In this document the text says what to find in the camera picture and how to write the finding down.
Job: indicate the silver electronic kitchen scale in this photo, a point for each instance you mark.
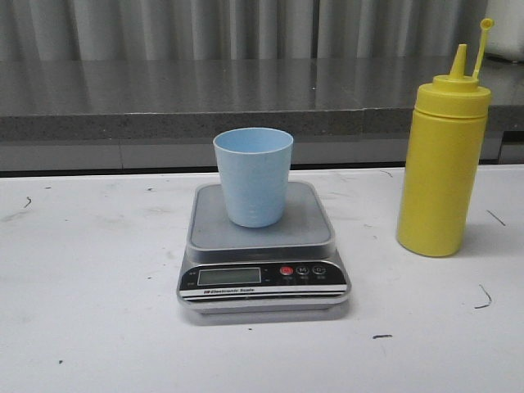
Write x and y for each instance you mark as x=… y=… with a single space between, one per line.
x=288 y=271

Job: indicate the white pleated curtain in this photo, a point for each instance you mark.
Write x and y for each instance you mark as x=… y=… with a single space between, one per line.
x=237 y=30

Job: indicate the white box on counter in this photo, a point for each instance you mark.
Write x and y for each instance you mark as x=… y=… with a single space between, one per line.
x=506 y=41

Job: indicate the yellow squeeze bottle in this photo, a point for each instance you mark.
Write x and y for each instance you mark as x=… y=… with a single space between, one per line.
x=447 y=131

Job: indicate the light blue plastic cup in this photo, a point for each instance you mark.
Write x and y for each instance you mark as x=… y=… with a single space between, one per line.
x=254 y=165

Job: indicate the grey stone counter ledge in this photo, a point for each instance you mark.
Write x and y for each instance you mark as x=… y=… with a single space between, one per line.
x=160 y=116

